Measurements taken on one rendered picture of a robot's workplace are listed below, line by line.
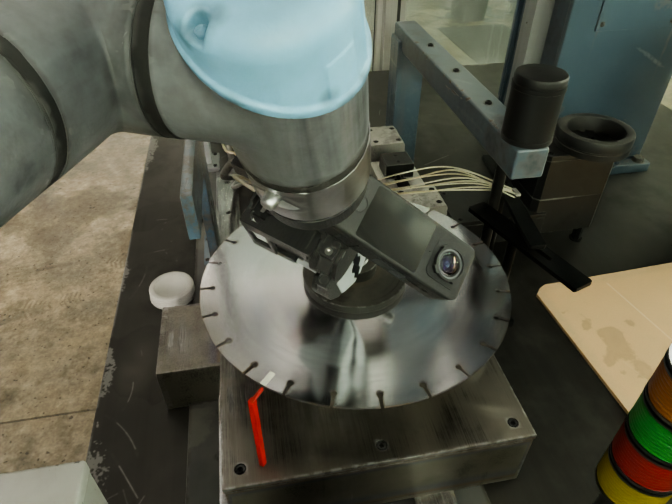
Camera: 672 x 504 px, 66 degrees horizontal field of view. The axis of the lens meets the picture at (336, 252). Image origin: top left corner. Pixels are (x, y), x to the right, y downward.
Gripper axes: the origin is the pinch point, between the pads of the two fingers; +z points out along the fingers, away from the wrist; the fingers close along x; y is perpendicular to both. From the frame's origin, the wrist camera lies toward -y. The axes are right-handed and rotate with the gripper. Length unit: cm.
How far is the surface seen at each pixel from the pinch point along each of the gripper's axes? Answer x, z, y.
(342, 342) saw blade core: 6.2, 0.2, -2.2
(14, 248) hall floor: 21, 141, 153
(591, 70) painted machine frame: -66, 36, -14
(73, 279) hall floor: 19, 133, 117
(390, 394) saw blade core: 8.4, -2.5, -8.4
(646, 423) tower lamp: 3.4, -15.0, -22.6
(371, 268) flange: -2.1, 2.4, -0.9
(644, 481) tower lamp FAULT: 6.1, -12.0, -24.8
